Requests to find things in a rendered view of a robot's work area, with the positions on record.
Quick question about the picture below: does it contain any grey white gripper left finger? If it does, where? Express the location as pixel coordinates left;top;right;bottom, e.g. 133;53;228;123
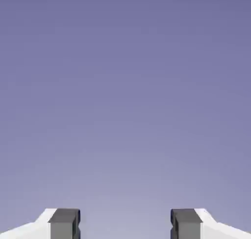
0;208;81;239

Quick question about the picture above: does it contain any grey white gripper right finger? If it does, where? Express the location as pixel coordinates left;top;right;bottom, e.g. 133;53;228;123
170;208;251;239

